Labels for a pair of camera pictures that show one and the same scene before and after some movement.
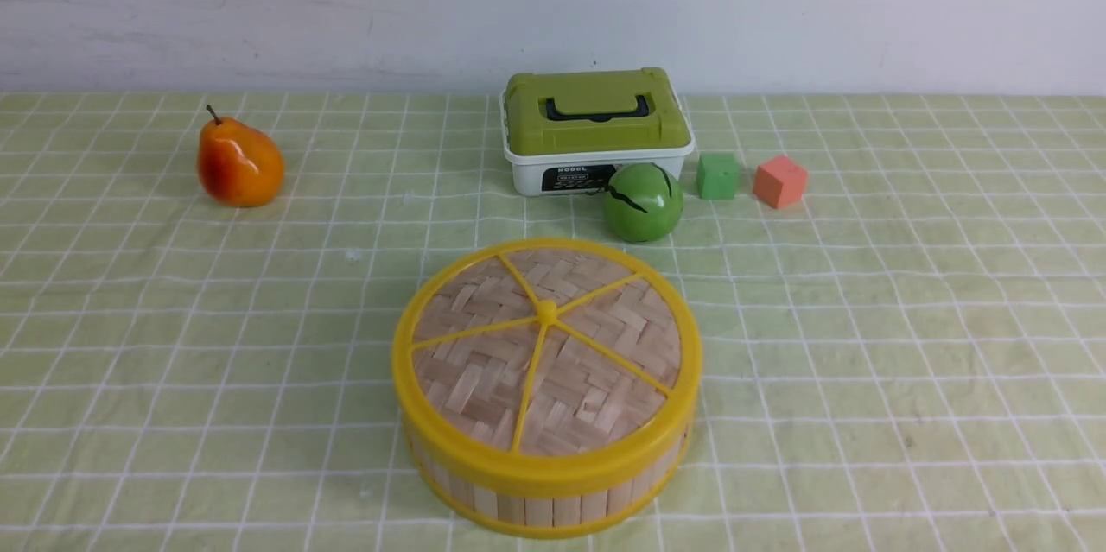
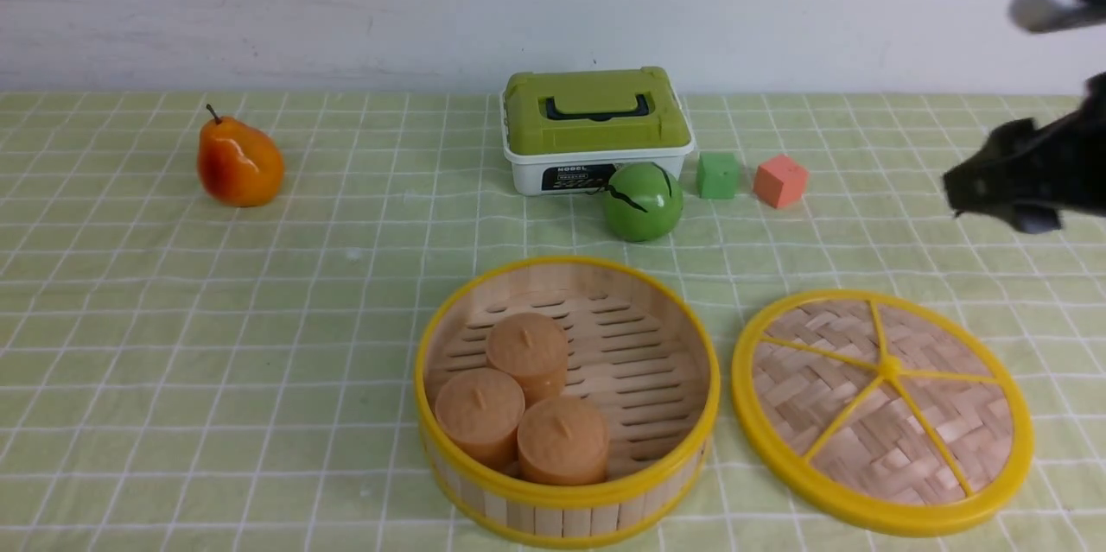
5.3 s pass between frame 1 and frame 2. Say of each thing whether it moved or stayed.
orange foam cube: stayed
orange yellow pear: stayed
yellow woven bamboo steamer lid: moved
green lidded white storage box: stayed
